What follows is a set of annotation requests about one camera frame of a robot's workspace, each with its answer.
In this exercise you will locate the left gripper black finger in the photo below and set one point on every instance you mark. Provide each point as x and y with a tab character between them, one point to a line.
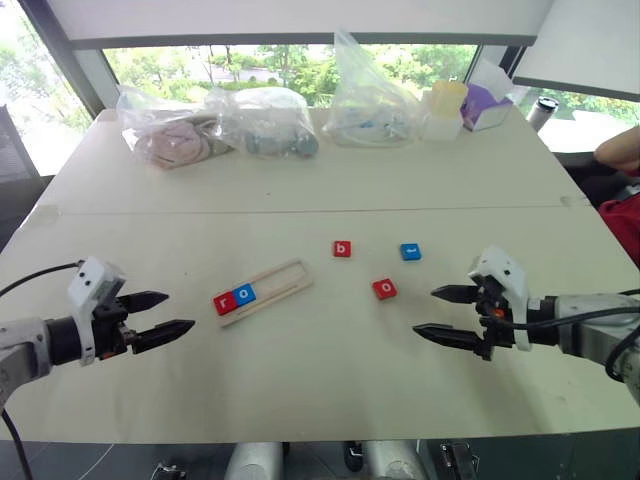
165	334
145	301

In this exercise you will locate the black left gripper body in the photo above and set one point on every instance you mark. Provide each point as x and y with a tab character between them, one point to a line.
109	331

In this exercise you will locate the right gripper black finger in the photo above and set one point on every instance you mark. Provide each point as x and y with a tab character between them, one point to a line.
457	294
450	337

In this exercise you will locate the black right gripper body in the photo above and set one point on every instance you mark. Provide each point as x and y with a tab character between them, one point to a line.
494	330

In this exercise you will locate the red letter tile o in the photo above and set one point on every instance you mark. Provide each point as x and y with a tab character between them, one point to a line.
385	290

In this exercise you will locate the red letter tile b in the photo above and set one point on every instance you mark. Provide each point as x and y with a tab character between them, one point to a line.
342	249

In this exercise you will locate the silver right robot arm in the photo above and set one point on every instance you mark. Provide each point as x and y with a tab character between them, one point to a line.
590	325

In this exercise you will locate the person's bare forearm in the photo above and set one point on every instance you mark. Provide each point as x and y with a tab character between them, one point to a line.
620	150

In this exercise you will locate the red letter tile r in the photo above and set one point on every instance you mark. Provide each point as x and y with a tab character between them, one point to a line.
226	303

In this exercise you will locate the blue letter tile o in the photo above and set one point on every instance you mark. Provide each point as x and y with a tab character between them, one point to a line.
245	294

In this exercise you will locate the wooden letter tray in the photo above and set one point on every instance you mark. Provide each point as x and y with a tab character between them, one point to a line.
295	286

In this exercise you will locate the grey rounded cylinder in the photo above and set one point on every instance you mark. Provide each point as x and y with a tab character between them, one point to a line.
252	462
392	462

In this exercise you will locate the black caster wheel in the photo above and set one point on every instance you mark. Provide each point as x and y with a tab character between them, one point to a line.
352	455

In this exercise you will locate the person's red garment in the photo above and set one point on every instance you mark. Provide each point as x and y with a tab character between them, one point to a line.
622	225

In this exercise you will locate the clear bag with pink items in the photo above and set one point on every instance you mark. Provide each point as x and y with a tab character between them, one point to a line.
170	135

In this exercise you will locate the purple open box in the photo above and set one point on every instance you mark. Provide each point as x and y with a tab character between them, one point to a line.
482	112

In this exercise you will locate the yellow translucent cup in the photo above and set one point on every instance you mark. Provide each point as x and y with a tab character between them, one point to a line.
449	97

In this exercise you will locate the steel tumbler with black lid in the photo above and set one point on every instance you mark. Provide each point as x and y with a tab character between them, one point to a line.
542	114

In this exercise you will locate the clear bag with white items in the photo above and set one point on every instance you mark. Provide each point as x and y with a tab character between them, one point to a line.
370	105

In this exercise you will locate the clear bag with grey discs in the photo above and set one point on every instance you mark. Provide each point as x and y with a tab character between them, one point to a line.
275	125

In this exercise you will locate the white roller blind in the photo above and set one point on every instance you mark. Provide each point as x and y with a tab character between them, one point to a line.
300	17
585	45

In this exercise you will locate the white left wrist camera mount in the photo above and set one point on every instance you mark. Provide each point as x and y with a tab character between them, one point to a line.
91	284

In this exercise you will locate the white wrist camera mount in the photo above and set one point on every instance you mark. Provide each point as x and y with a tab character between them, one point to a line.
506	270
91	284

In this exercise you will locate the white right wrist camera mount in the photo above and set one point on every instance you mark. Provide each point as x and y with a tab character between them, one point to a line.
506	270

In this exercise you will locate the black metal bracket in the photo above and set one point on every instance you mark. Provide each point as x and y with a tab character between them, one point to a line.
456	462

